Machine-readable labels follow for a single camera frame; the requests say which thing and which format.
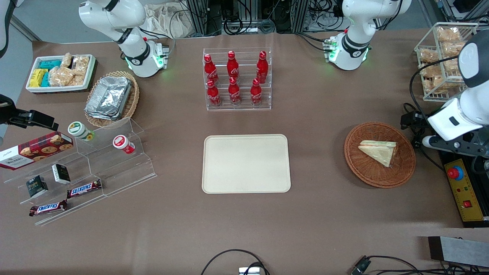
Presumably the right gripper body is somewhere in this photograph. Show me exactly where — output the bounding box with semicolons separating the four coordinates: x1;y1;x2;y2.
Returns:
0;95;18;125

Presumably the triangular wrapped sandwich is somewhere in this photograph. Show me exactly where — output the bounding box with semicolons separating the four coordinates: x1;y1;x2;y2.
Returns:
358;140;398;168

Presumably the round brown wicker basket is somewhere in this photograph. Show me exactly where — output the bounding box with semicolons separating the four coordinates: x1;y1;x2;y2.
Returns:
344;121;416;189

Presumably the white rectangular snack tray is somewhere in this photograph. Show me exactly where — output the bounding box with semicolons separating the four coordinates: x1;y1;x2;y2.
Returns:
26;54;96;94

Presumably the oval light wicker basket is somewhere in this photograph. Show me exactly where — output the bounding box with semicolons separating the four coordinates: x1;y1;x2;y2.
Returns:
84;70;140;129

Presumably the beige plastic tray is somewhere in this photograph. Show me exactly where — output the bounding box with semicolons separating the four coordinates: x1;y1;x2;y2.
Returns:
202;134;291;194

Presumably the red tartan cookie box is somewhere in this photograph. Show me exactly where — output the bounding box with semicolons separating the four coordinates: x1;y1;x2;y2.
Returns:
0;131;74;171

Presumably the green lid yogurt cup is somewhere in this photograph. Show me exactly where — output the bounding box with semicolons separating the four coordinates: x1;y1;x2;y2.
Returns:
68;121;94;142

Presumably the yellow snack pack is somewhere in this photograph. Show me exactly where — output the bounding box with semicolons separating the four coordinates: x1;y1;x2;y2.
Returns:
29;68;49;88

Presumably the small black snack box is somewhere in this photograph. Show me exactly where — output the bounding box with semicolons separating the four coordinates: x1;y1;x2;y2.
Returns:
52;163;71;185
26;175;49;199

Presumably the stack of foil containers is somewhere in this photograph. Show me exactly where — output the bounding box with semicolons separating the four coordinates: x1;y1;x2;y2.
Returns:
84;76;133;121

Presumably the yellow control box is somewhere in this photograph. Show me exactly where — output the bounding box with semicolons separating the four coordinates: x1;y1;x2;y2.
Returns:
443;158;488;222

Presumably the brown Snickers bar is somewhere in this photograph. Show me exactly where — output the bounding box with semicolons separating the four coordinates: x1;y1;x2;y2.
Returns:
66;179;103;199
29;199;68;217

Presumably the red lid yogurt cup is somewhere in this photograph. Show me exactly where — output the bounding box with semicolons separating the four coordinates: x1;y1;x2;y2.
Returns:
112;134;136;155

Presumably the clear acrylic stepped display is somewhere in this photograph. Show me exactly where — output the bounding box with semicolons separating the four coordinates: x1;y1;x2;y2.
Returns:
3;116;157;226

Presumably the grey black block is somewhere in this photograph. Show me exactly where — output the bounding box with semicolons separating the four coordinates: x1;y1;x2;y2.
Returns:
427;236;489;268

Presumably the red cola bottle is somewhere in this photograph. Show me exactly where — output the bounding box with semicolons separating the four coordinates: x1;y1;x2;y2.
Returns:
228;76;242;106
204;54;219;85
256;50;269;84
250;78;263;106
227;50;240;79
206;79;222;107

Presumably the beige cloth bag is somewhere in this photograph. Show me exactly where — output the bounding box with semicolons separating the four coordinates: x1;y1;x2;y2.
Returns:
144;3;193;39

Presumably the clear acrylic bottle rack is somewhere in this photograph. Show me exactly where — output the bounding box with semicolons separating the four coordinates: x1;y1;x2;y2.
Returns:
202;47;272;112

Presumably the white wire basket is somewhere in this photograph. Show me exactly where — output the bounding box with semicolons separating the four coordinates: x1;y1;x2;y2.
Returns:
414;22;479;102

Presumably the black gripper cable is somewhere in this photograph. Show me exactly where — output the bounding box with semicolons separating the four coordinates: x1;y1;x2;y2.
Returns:
409;55;461;116

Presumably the black cable with connector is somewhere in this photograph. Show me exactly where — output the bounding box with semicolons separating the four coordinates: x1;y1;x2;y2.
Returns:
351;255;489;275

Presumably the black looped cable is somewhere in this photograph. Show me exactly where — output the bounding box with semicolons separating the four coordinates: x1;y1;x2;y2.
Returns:
200;249;270;275

